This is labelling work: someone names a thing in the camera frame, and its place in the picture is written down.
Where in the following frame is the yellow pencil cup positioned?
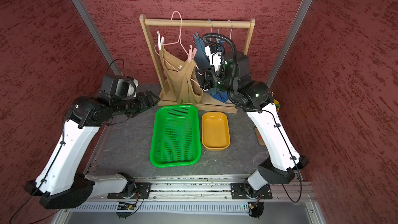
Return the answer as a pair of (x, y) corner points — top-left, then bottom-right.
(274, 99), (280, 112)

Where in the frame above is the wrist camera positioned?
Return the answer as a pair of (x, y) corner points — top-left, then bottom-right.
(96, 75), (138, 105)
(205, 45), (222, 71)

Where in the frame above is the green plastic basket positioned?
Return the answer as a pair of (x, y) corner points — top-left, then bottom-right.
(150, 105), (201, 168)

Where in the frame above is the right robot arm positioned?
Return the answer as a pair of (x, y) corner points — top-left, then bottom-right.
(196, 33), (309, 198)

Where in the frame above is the pink wire hanger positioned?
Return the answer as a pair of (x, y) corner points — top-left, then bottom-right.
(154, 10), (203, 91)

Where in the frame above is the brown tank top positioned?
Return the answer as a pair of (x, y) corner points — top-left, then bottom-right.
(159, 46), (204, 105)

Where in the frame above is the pink clothespin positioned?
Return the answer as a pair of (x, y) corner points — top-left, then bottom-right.
(188, 45), (197, 62)

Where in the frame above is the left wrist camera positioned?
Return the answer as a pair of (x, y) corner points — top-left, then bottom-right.
(96, 75), (138, 105)

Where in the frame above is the royal blue tank top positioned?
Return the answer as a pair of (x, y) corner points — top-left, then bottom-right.
(206, 88), (231, 104)

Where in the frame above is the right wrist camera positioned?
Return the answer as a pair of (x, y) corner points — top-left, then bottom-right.
(205, 45), (222, 71)

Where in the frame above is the white clothespin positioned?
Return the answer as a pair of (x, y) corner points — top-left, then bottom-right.
(157, 31), (164, 51)

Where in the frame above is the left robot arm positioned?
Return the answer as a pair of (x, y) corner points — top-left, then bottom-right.
(25, 75), (160, 209)

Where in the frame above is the brown wooden brush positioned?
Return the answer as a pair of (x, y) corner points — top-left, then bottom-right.
(254, 127), (266, 146)

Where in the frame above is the wooden clothes rack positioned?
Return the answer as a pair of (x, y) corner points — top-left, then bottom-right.
(140, 14), (256, 107)

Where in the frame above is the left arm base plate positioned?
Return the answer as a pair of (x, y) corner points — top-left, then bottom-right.
(107, 182), (152, 200)

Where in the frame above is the grey-blue tank top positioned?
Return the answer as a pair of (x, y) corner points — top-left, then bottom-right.
(193, 33), (210, 69)

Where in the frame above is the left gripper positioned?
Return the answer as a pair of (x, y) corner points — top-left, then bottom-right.
(111, 90), (160, 117)

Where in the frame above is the yellow plastic tray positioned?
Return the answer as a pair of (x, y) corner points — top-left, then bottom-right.
(202, 112), (231, 151)

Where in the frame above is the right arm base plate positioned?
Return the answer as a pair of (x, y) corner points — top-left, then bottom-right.
(230, 182), (273, 200)

